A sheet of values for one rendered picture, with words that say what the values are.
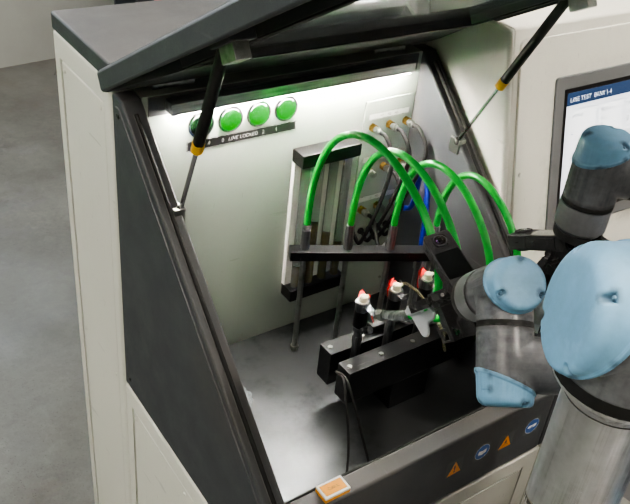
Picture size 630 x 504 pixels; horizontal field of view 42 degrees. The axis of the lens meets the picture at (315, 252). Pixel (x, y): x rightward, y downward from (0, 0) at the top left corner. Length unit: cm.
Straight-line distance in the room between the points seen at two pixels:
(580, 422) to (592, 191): 50
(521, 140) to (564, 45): 21
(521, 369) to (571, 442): 30
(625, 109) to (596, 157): 76
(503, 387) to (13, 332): 240
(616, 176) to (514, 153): 53
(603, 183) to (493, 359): 30
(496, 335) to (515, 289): 6
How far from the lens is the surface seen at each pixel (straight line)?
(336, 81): 158
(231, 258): 168
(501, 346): 107
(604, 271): 68
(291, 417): 167
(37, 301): 335
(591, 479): 81
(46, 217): 385
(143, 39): 152
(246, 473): 134
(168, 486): 176
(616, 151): 118
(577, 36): 177
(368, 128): 172
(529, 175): 174
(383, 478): 144
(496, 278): 105
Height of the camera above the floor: 202
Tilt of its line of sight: 34 degrees down
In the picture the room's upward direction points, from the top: 6 degrees clockwise
